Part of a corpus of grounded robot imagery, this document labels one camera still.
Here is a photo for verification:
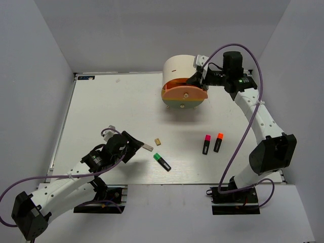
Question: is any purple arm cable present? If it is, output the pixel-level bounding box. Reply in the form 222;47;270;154
0;128;127;226
210;43;275;210

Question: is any blue label left corner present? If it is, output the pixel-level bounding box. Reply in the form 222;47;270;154
77;75;95;80

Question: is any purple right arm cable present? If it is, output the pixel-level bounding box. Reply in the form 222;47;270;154
210;43;275;210

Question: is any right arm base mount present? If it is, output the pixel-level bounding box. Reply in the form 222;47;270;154
206;187;260;215

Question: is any round cream drawer cabinet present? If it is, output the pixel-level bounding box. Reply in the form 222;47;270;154
161;55;208;109

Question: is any orange highlighter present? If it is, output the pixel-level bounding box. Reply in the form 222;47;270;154
213;133;224;152

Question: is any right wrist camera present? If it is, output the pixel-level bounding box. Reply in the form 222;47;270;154
193;55;209;75

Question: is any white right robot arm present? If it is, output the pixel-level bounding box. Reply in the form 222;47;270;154
187;51;297;202

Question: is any tan eraser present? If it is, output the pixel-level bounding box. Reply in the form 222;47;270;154
154;138;161;146

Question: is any green highlighter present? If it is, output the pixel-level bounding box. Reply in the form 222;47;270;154
153;153;172;172

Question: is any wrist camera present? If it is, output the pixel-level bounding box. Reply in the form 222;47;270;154
193;55;209;75
101;125;116;142

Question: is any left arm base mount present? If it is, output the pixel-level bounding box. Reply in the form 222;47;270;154
73;185;128;214

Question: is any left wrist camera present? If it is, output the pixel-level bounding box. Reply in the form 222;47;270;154
101;125;116;142

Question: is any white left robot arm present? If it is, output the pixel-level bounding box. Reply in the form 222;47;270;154
12;128;144;241

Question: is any grey eraser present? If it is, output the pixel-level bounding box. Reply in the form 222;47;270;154
142;144;153;152

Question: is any pink highlighter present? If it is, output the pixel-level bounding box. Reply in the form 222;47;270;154
202;134;211;155

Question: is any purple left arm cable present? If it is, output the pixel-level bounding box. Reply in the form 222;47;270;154
0;128;127;226

